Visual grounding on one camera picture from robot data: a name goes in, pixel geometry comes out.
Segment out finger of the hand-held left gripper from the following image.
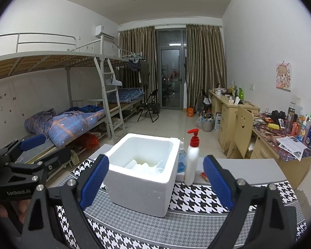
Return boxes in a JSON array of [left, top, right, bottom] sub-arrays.
[[5, 148, 72, 184], [0, 134, 46, 161]]

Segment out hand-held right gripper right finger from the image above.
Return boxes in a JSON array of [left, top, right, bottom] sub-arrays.
[[203, 155, 298, 249]]

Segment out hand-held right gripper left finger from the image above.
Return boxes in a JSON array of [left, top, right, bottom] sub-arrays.
[[21, 155, 111, 249]]

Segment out white foam box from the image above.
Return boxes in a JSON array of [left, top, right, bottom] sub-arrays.
[[103, 133, 180, 218]]

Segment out white plastic bag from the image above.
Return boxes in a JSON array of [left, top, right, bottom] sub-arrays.
[[155, 160, 167, 173]]

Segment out person's left hand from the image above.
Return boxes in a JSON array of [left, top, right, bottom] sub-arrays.
[[16, 198, 30, 222]]

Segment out white pump bottle red cap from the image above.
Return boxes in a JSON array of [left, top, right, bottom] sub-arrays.
[[184, 129, 200, 186]]

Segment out blue quilt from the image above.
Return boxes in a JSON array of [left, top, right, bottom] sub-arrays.
[[24, 105, 105, 146]]

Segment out red bag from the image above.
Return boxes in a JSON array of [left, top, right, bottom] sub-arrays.
[[81, 132, 99, 149]]

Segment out clear bottle blue label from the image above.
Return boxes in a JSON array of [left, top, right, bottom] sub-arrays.
[[177, 141, 188, 174]]

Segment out houndstooth table mat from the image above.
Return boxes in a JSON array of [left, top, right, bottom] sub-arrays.
[[56, 161, 307, 249]]

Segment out wooden chair with smiley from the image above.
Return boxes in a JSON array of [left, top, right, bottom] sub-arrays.
[[227, 105, 254, 159]]

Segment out grey bucket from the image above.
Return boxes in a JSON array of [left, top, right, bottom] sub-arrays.
[[197, 114, 215, 133]]

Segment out light wooden desk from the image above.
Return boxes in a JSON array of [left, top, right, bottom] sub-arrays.
[[209, 88, 260, 151]]

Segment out wooden desk with patterned mat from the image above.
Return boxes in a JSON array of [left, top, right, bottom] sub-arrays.
[[251, 113, 311, 190]]

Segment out printed papers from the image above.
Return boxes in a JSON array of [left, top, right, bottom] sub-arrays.
[[276, 135, 307, 161]]

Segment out black folding chair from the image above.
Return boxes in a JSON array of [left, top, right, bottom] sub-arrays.
[[196, 89, 213, 115], [137, 89, 159, 123]]

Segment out white metal bunk bed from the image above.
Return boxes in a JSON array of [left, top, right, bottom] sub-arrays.
[[0, 32, 146, 161]]

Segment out black headphones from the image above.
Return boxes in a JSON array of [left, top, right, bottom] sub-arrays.
[[271, 110, 287, 121]]

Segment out blue plaid mattress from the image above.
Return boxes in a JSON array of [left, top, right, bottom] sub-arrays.
[[117, 88, 145, 104]]

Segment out white hanging bag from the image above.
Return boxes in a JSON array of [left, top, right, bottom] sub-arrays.
[[105, 77, 123, 86]]

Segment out row of toiletry bottles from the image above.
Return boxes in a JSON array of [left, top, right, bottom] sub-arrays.
[[286, 104, 311, 151]]

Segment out brown curtain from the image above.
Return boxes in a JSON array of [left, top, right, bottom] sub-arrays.
[[119, 26, 156, 109], [185, 24, 227, 107]]

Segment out hanging dark clothes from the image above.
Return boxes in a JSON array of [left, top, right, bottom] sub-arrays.
[[128, 58, 142, 72]]

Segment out glass balcony door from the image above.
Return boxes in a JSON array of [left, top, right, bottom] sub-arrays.
[[155, 28, 187, 109]]

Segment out white air conditioner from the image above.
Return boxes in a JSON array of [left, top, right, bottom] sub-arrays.
[[95, 25, 114, 40]]

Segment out cartoon wall poster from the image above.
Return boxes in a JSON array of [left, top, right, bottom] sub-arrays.
[[276, 61, 293, 92]]

